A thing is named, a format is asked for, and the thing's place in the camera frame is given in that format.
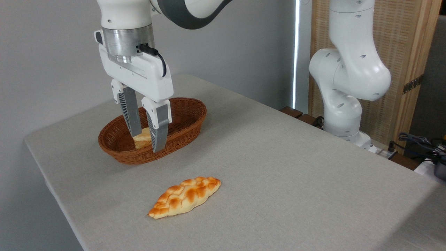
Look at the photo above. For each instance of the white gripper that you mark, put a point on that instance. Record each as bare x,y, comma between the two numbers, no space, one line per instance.
146,76

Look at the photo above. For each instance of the small pale bread roll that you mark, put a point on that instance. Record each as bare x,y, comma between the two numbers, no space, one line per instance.
143,140

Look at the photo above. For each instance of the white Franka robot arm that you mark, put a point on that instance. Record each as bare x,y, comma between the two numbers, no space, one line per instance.
348,69

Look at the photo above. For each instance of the braided golden bread loaf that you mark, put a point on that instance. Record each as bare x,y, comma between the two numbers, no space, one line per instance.
184,197

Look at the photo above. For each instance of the brown oval wicker basket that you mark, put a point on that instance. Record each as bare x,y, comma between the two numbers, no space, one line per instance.
183,130

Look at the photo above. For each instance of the grey fabric tablecloth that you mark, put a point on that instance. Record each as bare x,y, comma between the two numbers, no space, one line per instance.
278,174

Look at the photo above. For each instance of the white power strip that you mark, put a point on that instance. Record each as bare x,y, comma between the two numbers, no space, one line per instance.
381,152

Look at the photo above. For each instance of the wood and rattan folding screen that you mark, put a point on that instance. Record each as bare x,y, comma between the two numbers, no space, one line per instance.
400,35

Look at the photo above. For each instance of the white flat object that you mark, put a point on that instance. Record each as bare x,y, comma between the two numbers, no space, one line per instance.
423,169

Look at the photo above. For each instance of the dark grey pot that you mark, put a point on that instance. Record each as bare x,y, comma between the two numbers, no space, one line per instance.
440,169

